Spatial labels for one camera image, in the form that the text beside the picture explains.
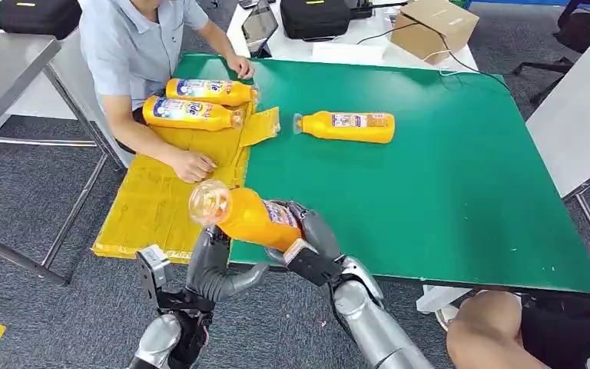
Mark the person's left hand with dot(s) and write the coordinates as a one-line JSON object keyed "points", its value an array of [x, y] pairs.
{"points": [[240, 66]]}

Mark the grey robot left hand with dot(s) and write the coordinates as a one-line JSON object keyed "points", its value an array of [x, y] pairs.
{"points": [[211, 270]]}

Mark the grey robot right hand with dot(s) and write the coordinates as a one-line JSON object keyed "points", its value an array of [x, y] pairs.
{"points": [[320, 234]]}

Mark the person's right hand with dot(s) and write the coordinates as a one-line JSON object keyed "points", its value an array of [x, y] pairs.
{"points": [[192, 165]]}

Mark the orange drink bottle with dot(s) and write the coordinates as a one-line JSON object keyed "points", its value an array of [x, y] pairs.
{"points": [[193, 114], [254, 219], [208, 91], [325, 127]]}

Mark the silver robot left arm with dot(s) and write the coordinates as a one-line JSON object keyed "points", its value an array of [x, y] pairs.
{"points": [[160, 338]]}

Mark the dark tablet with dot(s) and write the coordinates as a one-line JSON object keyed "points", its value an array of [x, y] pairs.
{"points": [[259, 28]]}

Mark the white table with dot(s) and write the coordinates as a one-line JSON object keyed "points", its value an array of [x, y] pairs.
{"points": [[295, 48]]}

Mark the yellow cardboard sheet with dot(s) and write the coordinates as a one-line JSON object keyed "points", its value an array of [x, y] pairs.
{"points": [[147, 209]]}

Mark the dark phone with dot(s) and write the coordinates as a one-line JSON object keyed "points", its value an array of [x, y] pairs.
{"points": [[248, 3]]}

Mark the black carry bag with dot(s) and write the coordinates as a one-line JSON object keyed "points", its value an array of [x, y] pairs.
{"points": [[35, 18], [314, 18]]}

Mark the person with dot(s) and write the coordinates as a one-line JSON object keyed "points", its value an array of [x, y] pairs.
{"points": [[132, 46], [493, 331]]}

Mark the black power adapter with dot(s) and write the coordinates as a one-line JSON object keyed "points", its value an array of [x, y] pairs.
{"points": [[361, 10]]}

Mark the white table leg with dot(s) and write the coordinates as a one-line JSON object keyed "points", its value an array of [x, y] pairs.
{"points": [[442, 299]]}

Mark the green table mat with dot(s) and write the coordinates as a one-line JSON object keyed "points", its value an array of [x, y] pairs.
{"points": [[453, 168]]}

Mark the pale grey table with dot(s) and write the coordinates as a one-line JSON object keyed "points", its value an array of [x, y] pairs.
{"points": [[68, 71], [580, 112]]}

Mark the brown cardboard box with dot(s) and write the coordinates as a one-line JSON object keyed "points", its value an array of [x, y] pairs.
{"points": [[433, 28]]}

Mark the steel table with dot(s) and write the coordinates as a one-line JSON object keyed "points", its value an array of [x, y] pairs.
{"points": [[5, 71]]}

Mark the black office chair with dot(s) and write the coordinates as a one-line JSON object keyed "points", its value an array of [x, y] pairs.
{"points": [[582, 25]]}

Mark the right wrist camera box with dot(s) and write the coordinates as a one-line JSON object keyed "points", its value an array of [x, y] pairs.
{"points": [[313, 265]]}

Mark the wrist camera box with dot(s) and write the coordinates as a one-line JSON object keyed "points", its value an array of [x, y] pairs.
{"points": [[313, 265], [155, 267]]}

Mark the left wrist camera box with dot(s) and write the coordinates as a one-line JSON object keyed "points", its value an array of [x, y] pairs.
{"points": [[155, 267]]}

